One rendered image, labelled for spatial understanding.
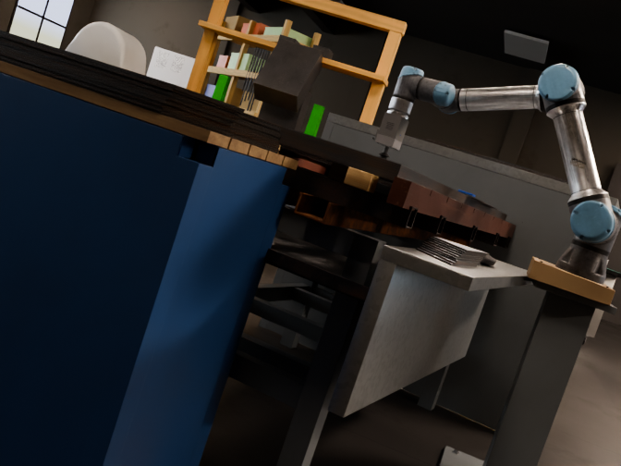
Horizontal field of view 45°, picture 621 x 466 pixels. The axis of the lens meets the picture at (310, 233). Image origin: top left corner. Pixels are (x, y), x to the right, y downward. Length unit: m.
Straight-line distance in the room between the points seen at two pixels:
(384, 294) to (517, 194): 1.70
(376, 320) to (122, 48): 5.36
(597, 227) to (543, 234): 0.95
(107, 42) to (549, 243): 4.57
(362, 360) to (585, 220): 0.92
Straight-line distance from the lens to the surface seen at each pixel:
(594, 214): 2.28
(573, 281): 2.35
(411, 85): 2.52
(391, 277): 1.60
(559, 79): 2.37
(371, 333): 1.62
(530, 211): 3.23
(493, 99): 2.56
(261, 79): 6.13
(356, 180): 1.67
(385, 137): 2.51
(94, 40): 6.84
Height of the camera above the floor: 0.79
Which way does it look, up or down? 5 degrees down
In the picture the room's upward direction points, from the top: 19 degrees clockwise
